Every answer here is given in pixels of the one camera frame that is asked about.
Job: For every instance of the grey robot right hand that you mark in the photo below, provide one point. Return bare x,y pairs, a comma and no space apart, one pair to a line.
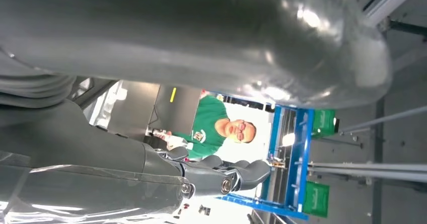
166,32

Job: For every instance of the person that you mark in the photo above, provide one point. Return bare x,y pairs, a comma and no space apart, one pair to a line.
207,125

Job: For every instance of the blue upright panel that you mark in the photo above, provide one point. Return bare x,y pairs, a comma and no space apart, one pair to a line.
300,149

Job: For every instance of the green panel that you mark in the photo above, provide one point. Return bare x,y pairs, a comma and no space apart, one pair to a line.
316,199
323,122

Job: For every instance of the grey metal bar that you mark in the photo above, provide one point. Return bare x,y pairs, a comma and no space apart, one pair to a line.
367,172
383,119

